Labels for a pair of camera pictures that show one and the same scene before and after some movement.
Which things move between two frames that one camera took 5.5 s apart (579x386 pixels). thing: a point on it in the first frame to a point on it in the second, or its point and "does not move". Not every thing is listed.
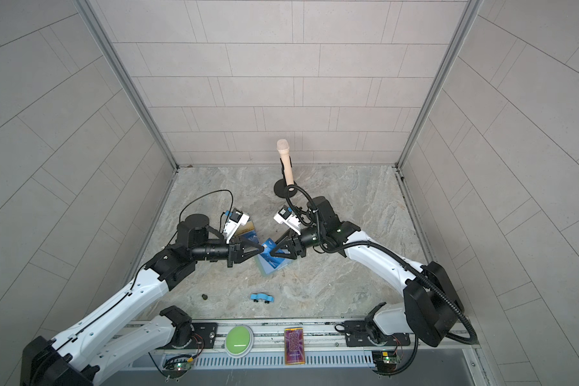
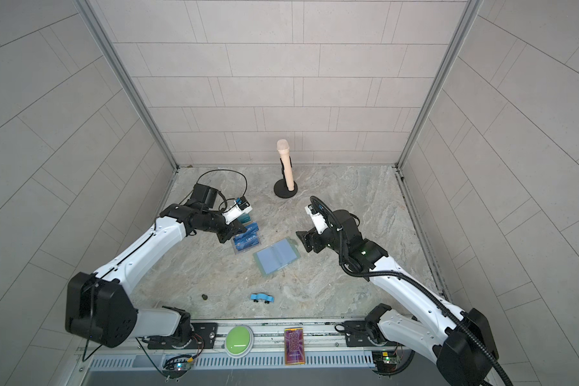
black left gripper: (235, 256) to (232, 229)
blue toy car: (258, 297) does not move
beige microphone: (283, 148) does not move
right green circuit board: (385, 357) does not move
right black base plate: (357, 334) does not move
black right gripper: (296, 243) to (308, 236)
